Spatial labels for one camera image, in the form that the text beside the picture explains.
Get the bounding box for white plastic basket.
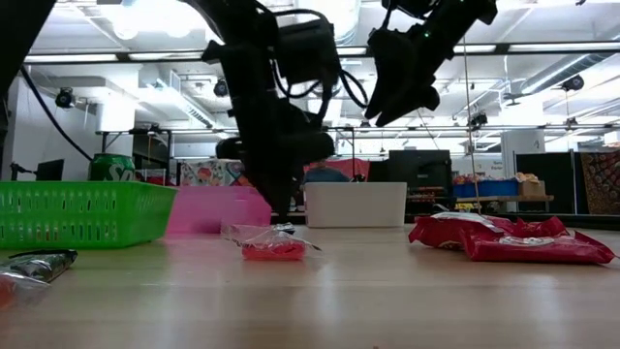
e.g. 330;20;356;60
303;181;408;229

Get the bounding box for red gummy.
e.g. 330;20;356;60
220;222;324;263
0;270;52;311

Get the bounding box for green soda can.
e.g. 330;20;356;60
87;152;137;183

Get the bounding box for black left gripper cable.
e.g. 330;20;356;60
268;7;372;111

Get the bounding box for person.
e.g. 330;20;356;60
302;159;353;184

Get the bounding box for black ceiling spotlight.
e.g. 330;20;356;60
53;86;77;110
561;74;586;93
212;77;232;99

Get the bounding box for cardboard box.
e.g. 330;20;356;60
517;178;547;198

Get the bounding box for green plastic mesh basket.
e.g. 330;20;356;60
0;180;178;251

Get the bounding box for black partition panel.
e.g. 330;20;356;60
513;152;577;214

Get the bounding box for red KitKat mini bar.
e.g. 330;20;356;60
462;227;617;266
483;216;522;238
517;215;569;239

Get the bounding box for black cabinet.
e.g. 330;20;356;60
370;148;454;214

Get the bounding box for wooden shelf board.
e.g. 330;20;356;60
454;194;556;204

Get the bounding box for dark patterned tapestry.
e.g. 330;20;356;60
578;150;620;215

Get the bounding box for thin hanging cord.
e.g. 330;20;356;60
461;37;481;215

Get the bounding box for blue storage bin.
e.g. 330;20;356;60
477;179;519;198
452;182;479;199

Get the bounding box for white pillar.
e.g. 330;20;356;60
500;129;543;180

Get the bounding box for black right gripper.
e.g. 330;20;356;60
365;0;456;128

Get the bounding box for black slack cable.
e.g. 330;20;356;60
18;65;94;162

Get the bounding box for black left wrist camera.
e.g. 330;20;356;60
275;18;340;86

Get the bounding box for pink-red translucent plastic basket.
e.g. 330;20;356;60
166;185;273;237

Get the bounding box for black monitor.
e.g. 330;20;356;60
36;159;65;182

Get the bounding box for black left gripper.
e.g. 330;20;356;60
215;96;336;223

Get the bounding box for colourful patterned quilt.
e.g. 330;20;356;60
179;158;253;188

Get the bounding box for red and white KitKat bar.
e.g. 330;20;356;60
408;211;493;251

